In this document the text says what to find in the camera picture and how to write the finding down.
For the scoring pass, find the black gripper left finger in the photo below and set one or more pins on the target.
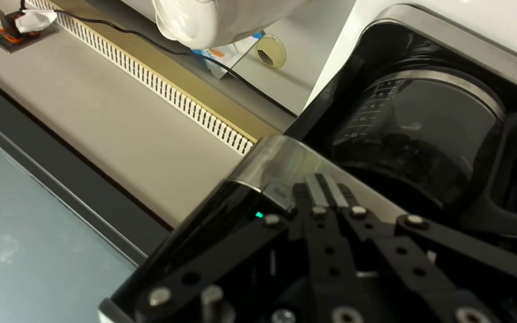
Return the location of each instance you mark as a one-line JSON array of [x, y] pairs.
[[245, 260]]

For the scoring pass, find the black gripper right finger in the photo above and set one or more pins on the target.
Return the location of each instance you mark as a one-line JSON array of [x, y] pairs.
[[455, 275]]

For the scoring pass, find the glass coffee carafe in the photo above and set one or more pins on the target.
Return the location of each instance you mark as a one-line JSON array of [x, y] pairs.
[[439, 144]]

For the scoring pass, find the black and steel coffee maker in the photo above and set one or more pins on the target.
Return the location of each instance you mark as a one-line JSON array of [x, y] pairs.
[[390, 199]]

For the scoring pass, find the roll of masking tape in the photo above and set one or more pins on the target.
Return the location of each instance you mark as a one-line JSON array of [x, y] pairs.
[[272, 52]]

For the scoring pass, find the blue and white leaflet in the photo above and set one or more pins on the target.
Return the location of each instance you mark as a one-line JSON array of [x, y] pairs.
[[222, 59]]

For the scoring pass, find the white electric kettle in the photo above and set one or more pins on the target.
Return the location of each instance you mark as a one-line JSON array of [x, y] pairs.
[[202, 23]]

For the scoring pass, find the dark framed window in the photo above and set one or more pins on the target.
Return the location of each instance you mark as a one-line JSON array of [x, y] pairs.
[[69, 235]]

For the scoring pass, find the white baseboard heater grille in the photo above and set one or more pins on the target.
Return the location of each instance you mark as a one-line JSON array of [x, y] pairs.
[[159, 70]]

